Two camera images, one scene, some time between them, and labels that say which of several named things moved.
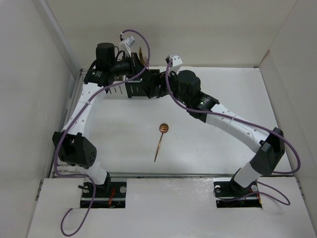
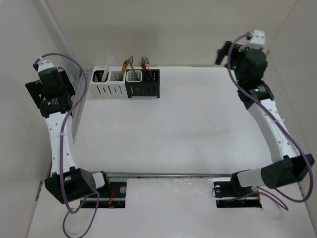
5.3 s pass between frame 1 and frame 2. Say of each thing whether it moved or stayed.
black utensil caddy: stayed
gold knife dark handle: moved
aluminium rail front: stayed
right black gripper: moved
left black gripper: moved
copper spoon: moved
